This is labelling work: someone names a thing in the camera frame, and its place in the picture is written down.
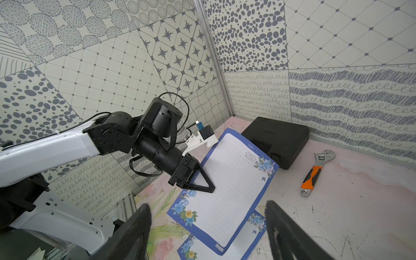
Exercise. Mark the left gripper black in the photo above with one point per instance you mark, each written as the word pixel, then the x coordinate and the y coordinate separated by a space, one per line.
pixel 157 137

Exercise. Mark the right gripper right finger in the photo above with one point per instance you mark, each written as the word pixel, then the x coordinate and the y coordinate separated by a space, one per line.
pixel 287 240

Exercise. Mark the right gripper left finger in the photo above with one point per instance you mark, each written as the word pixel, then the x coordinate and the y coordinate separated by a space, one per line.
pixel 130 241

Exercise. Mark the blue floral stationery paper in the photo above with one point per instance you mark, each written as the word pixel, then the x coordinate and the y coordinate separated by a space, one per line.
pixel 240 249
pixel 241 174

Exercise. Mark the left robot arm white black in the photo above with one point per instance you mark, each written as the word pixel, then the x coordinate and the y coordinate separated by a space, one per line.
pixel 28 203

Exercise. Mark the black plastic tool case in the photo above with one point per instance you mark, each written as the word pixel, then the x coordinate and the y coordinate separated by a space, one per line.
pixel 281 141

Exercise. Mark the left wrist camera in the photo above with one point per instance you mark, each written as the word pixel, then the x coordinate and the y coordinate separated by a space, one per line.
pixel 204 136

